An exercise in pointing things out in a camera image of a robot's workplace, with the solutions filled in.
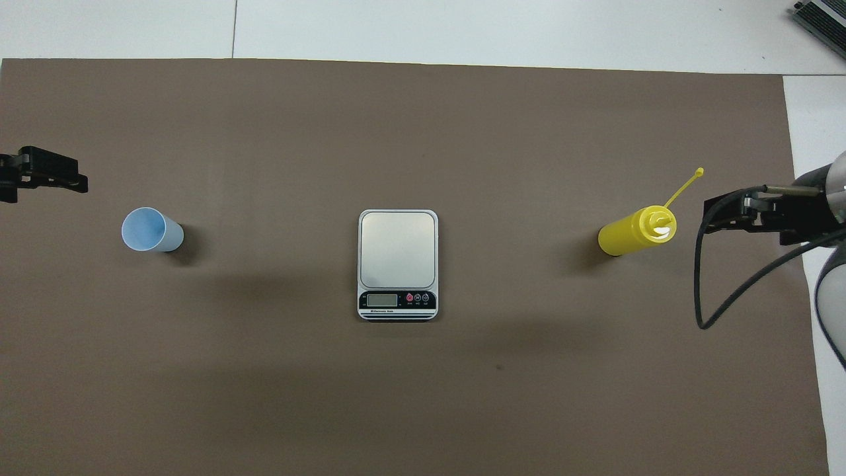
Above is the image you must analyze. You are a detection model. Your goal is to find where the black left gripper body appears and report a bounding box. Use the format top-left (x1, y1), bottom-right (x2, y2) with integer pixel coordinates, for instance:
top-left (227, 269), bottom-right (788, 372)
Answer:
top-left (0, 153), bottom-right (20, 203)

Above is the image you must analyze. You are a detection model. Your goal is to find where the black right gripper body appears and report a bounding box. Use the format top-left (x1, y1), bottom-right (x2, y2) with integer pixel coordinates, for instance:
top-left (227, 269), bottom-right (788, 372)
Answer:
top-left (770, 192), bottom-right (835, 247)

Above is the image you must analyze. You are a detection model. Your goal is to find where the yellow squeeze bottle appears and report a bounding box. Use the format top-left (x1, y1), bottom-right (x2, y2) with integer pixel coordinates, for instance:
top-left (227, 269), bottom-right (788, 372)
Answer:
top-left (598, 167), bottom-right (705, 257)

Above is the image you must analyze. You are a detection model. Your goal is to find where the light blue plastic cup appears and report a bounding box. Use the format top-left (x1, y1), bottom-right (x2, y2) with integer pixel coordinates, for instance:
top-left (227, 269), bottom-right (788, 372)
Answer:
top-left (122, 207), bottom-right (184, 253)

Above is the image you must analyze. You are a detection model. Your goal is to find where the silver digital kitchen scale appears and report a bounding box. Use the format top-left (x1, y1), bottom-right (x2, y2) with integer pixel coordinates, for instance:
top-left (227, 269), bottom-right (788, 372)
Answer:
top-left (358, 209), bottom-right (439, 322)

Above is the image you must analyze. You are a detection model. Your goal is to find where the grey ribbed metal profile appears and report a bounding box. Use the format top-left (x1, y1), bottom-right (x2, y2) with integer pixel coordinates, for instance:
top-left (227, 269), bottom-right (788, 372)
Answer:
top-left (792, 0), bottom-right (846, 61)

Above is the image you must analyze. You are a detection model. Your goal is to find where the brown paper table mat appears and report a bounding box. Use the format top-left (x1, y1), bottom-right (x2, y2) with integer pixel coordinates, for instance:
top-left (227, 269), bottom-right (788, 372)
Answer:
top-left (0, 58), bottom-right (830, 476)

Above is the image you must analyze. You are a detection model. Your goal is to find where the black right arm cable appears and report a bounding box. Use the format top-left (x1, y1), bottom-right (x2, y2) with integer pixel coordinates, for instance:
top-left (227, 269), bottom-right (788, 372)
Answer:
top-left (693, 185), bottom-right (846, 330)

